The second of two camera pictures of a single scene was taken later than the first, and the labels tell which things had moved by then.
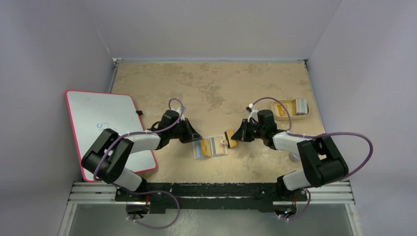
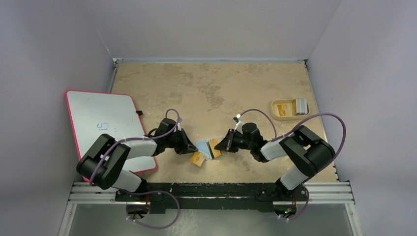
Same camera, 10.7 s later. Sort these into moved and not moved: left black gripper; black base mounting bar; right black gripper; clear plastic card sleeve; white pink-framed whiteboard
Moved: left black gripper; right black gripper
Not moved: white pink-framed whiteboard; black base mounting bar; clear plastic card sleeve
